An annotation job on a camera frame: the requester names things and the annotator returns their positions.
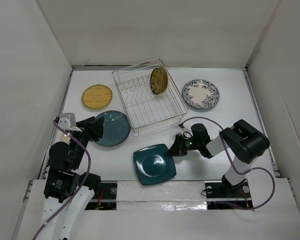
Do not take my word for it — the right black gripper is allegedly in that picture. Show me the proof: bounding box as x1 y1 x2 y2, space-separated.
165 134 201 157

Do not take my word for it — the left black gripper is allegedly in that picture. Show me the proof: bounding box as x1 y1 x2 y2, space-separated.
70 115 104 168

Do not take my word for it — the dark blue round plate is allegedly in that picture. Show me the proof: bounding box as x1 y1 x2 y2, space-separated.
96 110 131 147

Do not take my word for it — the teal square plate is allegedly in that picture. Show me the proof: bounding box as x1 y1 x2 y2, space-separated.
133 144 177 186

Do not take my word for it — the blue floral white plate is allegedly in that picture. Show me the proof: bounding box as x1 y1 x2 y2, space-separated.
182 79 220 110

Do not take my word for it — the yellow black patterned plate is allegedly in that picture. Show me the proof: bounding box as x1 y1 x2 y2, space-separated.
150 66 169 95

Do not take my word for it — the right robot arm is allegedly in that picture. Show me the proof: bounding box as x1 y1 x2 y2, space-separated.
165 119 270 197

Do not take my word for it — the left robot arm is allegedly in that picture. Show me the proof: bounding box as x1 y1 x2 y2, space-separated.
34 113 105 240

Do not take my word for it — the yellow woven round plate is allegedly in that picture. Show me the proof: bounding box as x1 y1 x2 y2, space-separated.
81 84 113 110

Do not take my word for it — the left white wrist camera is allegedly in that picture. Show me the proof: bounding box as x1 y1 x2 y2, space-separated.
57 113 76 131

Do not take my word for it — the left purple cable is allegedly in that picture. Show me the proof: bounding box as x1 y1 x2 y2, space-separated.
31 117 93 240

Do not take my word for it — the purple cable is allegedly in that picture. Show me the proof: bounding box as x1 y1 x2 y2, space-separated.
178 116 277 210
31 117 93 240

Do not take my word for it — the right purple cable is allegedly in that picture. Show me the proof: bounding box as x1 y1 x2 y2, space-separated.
178 116 277 210

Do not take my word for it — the wire dish rack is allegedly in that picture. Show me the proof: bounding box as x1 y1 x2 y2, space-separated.
112 58 188 136

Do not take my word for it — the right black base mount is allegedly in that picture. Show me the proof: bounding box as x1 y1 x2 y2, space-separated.
201 180 253 210

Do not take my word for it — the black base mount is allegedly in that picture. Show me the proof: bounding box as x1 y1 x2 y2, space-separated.
201 180 253 210
85 181 118 211

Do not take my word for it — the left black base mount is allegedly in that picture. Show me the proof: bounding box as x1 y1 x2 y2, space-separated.
85 181 118 211

